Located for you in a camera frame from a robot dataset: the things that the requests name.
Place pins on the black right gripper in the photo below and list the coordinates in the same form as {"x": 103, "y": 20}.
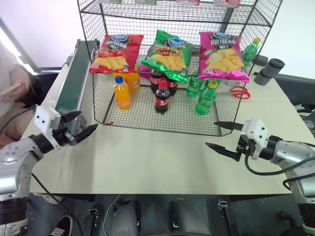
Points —
{"x": 246, "y": 146}

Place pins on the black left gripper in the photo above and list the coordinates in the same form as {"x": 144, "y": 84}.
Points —
{"x": 63, "y": 136}

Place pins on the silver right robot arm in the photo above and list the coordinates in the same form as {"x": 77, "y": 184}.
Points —
{"x": 292, "y": 157}

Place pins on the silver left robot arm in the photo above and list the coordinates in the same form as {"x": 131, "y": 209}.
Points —
{"x": 14, "y": 157}

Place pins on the green conveyor belt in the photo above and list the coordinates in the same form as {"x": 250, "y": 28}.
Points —
{"x": 73, "y": 83}

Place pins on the small red band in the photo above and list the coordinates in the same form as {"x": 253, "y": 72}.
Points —
{"x": 109, "y": 122}

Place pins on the green soda bottle yellow cap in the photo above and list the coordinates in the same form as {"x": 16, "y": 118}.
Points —
{"x": 205, "y": 99}
{"x": 249, "y": 52}
{"x": 193, "y": 86}

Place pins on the orange soda bottle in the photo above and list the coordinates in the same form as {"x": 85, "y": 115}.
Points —
{"x": 122, "y": 94}
{"x": 134, "y": 82}

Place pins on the cola bottle red label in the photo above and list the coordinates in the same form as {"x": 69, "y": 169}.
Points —
{"x": 173, "y": 86}
{"x": 162, "y": 100}
{"x": 156, "y": 78}

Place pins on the white smartphone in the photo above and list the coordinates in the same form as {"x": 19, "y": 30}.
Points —
{"x": 11, "y": 89}

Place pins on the dark grey cylinder roll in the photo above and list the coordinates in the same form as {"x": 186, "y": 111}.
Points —
{"x": 268, "y": 71}

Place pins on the pink potato chips bag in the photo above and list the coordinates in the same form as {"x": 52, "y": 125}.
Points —
{"x": 222, "y": 59}

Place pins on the red potato chips bag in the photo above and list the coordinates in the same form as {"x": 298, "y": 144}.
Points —
{"x": 115, "y": 54}

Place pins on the seated person beige clothes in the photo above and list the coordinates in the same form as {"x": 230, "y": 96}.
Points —
{"x": 12, "y": 73}

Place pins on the dark grey rounded shape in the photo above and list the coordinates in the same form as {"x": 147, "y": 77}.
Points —
{"x": 189, "y": 218}
{"x": 125, "y": 218}

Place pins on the green potato chips bag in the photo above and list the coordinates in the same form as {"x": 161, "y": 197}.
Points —
{"x": 169, "y": 56}

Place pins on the black white sneaker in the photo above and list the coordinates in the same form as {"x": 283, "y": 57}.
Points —
{"x": 62, "y": 226}

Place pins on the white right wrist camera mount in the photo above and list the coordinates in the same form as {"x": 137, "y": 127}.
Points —
{"x": 257, "y": 132}

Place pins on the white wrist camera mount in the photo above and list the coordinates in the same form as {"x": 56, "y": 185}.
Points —
{"x": 257, "y": 132}
{"x": 44, "y": 118}

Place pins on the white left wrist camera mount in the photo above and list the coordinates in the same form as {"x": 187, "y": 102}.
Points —
{"x": 44, "y": 118}

